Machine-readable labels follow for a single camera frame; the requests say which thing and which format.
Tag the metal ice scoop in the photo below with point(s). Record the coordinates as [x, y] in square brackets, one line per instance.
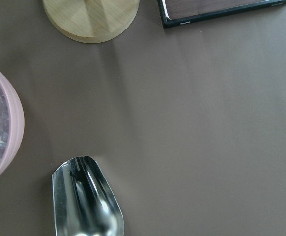
[83, 202]

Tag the black small tray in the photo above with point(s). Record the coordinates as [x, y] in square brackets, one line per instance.
[181, 12]

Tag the wooden mug tree stand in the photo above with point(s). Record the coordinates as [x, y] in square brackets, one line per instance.
[91, 21]

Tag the pink bowl with ice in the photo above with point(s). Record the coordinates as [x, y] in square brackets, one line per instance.
[12, 123]

